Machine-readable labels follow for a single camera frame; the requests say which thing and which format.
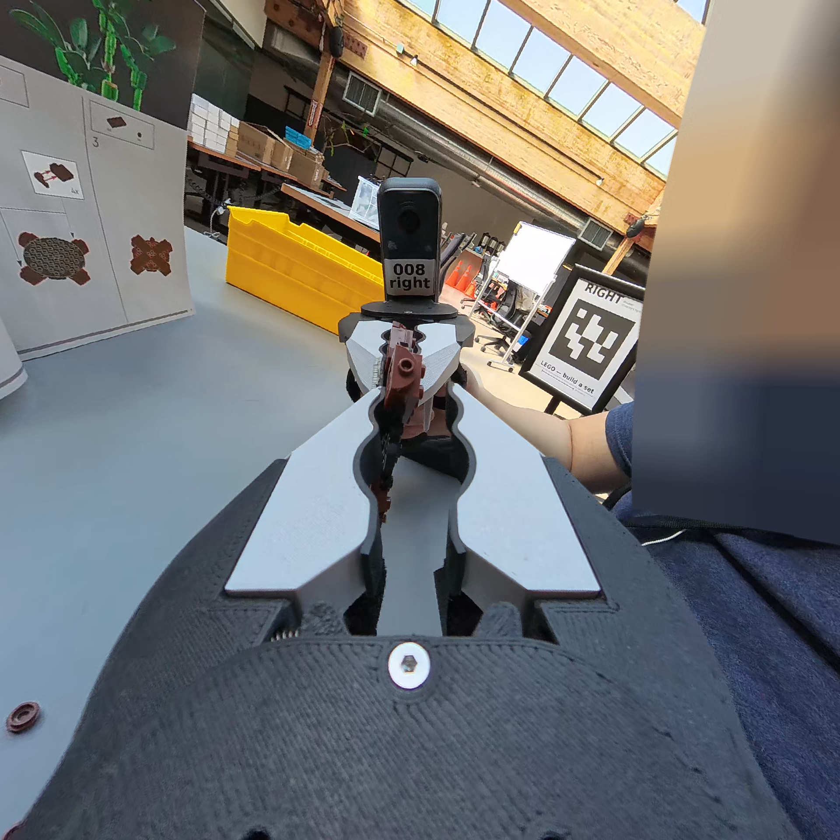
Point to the small brown round stud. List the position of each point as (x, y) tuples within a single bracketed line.
[(23, 716)]

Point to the grey desk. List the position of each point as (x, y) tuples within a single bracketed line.
[(164, 426)]

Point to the stack of blue packets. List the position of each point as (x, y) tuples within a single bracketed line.
[(298, 138)]

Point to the orange traffic cone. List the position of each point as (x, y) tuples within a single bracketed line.
[(454, 277), (468, 282)]

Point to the clear plastic container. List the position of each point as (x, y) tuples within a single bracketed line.
[(364, 203)]

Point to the white instruction booklet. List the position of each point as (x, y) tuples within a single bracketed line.
[(144, 197)]

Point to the black framed marker sign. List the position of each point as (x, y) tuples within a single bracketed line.
[(590, 334)]

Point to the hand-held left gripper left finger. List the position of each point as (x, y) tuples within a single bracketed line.
[(308, 518)]

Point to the stack of small white boxes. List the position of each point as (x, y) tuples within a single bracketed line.
[(210, 128)]

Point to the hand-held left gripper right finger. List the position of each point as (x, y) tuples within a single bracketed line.
[(525, 518)]

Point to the cardboard box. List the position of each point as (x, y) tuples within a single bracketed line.
[(307, 170), (259, 144)]

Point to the whiteboard on stand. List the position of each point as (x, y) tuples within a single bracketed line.
[(535, 259)]

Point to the person in navy shirt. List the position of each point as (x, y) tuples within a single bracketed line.
[(754, 623)]

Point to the black plant picture box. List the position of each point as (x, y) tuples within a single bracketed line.
[(184, 39)]

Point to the brown black brick assembly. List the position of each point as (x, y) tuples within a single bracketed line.
[(401, 374)]

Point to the person's right forearm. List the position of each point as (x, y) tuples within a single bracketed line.
[(558, 433)]

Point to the yellow plastic bin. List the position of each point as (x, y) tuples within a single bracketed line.
[(295, 269)]

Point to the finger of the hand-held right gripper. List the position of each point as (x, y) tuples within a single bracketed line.
[(364, 354), (441, 358)]

